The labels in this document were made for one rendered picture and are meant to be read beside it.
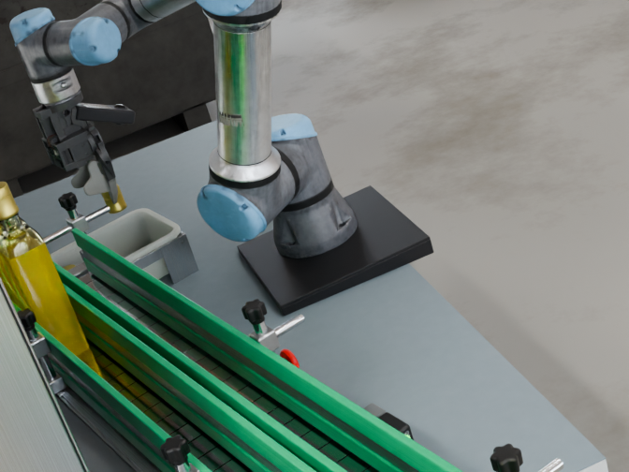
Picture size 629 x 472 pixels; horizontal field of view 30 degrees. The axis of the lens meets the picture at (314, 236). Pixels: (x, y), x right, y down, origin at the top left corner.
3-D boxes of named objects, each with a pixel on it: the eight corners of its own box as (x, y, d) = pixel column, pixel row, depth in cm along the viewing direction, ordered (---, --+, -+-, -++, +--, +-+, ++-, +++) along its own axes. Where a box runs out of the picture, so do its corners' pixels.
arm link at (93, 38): (125, -1, 193) (78, 4, 199) (82, 28, 185) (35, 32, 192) (142, 43, 197) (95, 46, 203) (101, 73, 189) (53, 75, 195)
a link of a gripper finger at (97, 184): (92, 214, 210) (70, 169, 207) (120, 199, 212) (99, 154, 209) (97, 216, 207) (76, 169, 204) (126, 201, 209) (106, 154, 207)
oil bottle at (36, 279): (44, 355, 176) (-11, 233, 166) (77, 336, 178) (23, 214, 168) (58, 367, 171) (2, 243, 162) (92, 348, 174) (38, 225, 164)
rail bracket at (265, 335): (265, 390, 153) (235, 304, 147) (310, 361, 156) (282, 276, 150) (281, 401, 150) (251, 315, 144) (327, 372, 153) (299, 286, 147)
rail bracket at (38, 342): (18, 405, 166) (-20, 328, 160) (60, 381, 169) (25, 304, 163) (27, 416, 163) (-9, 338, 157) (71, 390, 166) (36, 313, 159)
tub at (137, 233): (55, 298, 220) (38, 259, 216) (156, 243, 229) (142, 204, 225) (93, 328, 206) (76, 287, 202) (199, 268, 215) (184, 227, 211)
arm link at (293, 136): (343, 169, 206) (320, 100, 200) (306, 209, 197) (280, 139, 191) (289, 170, 213) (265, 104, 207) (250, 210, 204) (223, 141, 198)
